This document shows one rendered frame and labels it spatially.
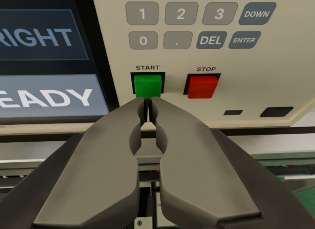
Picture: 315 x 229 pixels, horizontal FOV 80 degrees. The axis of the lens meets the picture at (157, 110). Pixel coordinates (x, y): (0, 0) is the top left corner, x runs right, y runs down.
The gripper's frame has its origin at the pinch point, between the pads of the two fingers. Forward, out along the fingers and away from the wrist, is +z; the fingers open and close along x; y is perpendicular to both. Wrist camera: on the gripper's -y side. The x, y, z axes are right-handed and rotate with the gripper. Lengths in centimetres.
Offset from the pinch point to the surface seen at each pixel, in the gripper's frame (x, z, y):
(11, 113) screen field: -11.2, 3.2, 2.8
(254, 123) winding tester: 10.4, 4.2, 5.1
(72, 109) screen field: -6.1, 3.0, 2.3
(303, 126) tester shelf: 16.1, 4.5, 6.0
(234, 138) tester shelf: 8.3, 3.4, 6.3
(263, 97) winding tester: 9.4, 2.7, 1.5
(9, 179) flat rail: -16.9, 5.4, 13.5
